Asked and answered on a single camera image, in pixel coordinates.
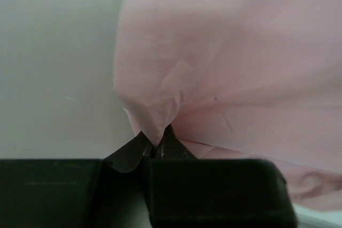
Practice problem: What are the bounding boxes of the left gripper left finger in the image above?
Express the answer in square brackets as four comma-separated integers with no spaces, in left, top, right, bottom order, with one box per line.
[1,133,152,227]

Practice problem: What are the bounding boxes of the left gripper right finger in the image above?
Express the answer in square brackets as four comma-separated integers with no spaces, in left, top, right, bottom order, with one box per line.
[148,126,298,227]

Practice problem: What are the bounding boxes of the pink trousers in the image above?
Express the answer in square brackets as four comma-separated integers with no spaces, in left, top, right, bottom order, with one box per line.
[114,0,341,211]

